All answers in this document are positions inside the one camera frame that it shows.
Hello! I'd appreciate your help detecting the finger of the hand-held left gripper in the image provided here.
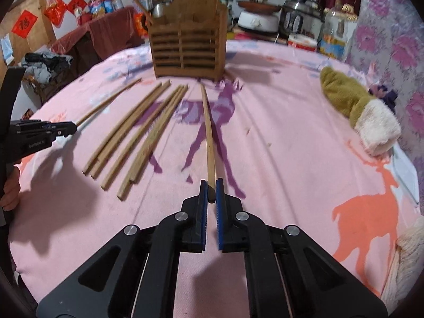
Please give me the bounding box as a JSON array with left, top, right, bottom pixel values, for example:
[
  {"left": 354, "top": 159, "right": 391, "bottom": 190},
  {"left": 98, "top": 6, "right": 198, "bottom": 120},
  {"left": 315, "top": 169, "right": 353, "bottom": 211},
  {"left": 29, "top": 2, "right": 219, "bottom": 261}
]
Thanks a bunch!
[{"left": 49, "top": 121, "right": 78, "bottom": 138}]

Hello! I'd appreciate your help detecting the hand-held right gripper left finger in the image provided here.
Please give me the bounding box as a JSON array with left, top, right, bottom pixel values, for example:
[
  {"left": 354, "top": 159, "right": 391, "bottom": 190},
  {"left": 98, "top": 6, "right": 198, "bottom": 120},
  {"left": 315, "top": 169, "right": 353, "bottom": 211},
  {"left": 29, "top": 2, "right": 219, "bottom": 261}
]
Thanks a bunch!
[{"left": 36, "top": 179, "right": 209, "bottom": 318}]

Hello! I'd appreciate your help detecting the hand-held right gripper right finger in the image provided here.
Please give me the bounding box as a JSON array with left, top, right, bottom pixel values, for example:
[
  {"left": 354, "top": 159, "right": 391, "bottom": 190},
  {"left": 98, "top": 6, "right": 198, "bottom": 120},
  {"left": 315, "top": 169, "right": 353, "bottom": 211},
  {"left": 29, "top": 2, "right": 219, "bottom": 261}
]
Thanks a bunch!
[{"left": 215, "top": 178, "right": 388, "bottom": 318}]

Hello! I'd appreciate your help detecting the bunch of wooden chopsticks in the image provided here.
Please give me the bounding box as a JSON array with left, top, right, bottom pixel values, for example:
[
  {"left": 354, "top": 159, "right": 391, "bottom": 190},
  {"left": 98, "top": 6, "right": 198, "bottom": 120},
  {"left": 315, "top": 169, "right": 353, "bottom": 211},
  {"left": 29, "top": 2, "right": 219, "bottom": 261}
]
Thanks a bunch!
[{"left": 76, "top": 78, "right": 189, "bottom": 201}]

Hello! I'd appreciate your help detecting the long wooden chopstick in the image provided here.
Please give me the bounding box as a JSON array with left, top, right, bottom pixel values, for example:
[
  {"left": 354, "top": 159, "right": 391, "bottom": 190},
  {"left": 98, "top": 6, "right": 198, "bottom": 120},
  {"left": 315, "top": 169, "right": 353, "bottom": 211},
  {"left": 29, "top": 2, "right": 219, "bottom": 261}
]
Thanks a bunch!
[{"left": 200, "top": 84, "right": 217, "bottom": 204}]

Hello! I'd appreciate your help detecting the wooden slatted chopstick holder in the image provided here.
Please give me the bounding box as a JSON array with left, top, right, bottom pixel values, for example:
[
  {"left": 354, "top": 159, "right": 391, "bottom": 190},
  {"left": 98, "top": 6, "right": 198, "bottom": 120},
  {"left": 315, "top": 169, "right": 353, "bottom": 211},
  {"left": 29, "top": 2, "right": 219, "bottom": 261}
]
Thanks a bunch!
[{"left": 147, "top": 0, "right": 228, "bottom": 83}]

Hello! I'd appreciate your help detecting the person's left hand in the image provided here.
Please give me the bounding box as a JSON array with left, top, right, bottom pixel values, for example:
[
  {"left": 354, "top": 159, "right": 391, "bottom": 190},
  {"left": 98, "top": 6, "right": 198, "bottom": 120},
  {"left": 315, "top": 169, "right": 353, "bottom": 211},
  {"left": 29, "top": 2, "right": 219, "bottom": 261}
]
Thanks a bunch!
[{"left": 0, "top": 163, "right": 21, "bottom": 211}]

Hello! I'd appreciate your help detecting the grey clothes pile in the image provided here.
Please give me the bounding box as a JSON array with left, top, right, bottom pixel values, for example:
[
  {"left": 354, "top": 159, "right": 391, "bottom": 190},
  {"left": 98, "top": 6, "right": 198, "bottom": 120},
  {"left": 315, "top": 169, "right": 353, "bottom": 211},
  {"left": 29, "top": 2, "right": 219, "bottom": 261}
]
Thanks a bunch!
[{"left": 21, "top": 52, "right": 73, "bottom": 84}]

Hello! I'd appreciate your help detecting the brown wooden board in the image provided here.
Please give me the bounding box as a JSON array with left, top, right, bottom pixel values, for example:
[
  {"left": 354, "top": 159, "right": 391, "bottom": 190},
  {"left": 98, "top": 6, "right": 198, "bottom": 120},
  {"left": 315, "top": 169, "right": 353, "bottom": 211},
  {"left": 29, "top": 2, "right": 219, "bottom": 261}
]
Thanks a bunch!
[{"left": 0, "top": 0, "right": 57, "bottom": 65}]

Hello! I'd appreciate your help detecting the blue face mask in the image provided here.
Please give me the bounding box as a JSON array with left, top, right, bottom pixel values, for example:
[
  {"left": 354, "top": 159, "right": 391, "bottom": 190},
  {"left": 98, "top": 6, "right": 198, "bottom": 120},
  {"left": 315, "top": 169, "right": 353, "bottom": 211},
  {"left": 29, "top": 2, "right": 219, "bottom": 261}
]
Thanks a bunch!
[{"left": 0, "top": 36, "right": 15, "bottom": 63}]

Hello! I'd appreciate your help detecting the dark red cloth covered furniture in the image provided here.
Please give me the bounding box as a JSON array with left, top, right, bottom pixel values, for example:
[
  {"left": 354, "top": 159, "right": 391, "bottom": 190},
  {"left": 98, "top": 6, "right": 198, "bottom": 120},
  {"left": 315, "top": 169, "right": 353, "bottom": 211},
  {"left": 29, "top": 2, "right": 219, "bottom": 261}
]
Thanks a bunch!
[{"left": 50, "top": 7, "right": 149, "bottom": 70}]

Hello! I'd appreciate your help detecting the red paper diamond decoration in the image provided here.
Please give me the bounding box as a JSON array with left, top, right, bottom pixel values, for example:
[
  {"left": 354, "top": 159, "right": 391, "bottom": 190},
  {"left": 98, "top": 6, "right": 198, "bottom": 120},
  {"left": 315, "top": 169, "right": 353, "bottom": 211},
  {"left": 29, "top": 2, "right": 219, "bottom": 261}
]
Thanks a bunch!
[
  {"left": 11, "top": 10, "right": 38, "bottom": 38},
  {"left": 66, "top": 0, "right": 87, "bottom": 15}
]

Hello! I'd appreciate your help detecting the pink deer print sheet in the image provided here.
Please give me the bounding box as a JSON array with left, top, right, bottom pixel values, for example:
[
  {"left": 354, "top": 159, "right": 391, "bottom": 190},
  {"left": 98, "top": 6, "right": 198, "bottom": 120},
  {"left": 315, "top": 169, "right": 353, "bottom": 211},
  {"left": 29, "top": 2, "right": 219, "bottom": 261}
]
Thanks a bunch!
[{"left": 8, "top": 38, "right": 424, "bottom": 318}]

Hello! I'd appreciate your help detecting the red plastic bag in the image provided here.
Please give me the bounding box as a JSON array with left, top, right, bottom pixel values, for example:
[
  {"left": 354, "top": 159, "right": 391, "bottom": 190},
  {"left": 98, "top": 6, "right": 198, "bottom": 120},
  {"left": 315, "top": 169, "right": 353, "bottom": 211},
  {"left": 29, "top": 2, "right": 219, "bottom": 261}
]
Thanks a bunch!
[{"left": 43, "top": 0, "right": 68, "bottom": 27}]

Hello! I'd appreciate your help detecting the cluster of plastic bottles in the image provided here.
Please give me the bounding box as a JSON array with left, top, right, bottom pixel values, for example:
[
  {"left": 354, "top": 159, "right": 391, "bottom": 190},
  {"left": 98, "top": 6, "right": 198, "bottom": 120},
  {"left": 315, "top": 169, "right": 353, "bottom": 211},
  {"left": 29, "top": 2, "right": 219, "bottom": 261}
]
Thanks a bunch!
[{"left": 88, "top": 0, "right": 125, "bottom": 19}]

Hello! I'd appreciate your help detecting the red and white bowl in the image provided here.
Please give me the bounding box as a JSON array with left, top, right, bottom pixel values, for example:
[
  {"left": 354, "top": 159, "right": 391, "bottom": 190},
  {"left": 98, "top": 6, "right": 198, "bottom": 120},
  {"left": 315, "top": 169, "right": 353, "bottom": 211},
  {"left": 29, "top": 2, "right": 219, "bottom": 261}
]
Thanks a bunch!
[{"left": 288, "top": 33, "right": 318, "bottom": 52}]

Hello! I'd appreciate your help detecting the white fluffy cloth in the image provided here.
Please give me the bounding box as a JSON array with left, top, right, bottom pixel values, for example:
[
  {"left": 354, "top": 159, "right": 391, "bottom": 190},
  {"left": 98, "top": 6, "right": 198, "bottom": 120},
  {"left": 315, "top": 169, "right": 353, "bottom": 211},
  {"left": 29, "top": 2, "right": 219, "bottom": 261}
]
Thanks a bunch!
[{"left": 381, "top": 217, "right": 424, "bottom": 312}]

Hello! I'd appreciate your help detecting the white electric hot pot base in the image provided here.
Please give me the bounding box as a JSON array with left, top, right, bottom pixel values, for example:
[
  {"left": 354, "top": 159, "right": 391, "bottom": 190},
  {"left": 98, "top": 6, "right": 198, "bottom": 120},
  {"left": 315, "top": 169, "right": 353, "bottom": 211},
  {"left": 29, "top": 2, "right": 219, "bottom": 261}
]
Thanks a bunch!
[{"left": 238, "top": 10, "right": 279, "bottom": 34}]

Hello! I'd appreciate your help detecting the dark purple cloth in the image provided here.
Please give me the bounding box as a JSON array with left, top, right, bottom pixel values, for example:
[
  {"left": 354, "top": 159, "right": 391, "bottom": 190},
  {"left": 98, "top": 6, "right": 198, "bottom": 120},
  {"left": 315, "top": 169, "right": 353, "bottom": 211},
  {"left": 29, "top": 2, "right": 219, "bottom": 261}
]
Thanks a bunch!
[{"left": 369, "top": 84, "right": 398, "bottom": 111}]

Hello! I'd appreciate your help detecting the clear cooking oil bottle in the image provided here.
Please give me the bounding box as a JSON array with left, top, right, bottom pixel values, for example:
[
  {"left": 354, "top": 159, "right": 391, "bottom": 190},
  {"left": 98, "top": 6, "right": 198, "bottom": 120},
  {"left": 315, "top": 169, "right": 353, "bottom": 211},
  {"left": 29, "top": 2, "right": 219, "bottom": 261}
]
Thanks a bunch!
[{"left": 320, "top": 0, "right": 358, "bottom": 61}]

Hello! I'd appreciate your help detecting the brown frying pan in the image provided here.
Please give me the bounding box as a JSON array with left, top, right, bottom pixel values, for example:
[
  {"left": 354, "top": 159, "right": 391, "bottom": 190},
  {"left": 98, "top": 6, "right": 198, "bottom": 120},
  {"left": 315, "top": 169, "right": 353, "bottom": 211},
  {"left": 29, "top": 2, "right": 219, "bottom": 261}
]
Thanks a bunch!
[{"left": 237, "top": 0, "right": 282, "bottom": 13}]

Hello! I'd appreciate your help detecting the silver black pressure cooker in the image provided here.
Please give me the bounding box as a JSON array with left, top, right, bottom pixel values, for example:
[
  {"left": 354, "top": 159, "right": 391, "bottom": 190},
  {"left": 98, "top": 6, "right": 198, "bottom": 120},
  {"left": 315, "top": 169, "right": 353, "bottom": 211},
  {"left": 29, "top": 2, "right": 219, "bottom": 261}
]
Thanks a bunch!
[{"left": 278, "top": 0, "right": 323, "bottom": 40}]

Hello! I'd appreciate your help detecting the purple floral blanket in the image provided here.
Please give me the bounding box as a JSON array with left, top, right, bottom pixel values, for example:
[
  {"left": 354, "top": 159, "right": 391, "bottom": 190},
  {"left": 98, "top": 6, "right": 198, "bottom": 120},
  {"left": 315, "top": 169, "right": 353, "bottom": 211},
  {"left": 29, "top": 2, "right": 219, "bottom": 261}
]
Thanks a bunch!
[{"left": 344, "top": 0, "right": 424, "bottom": 160}]

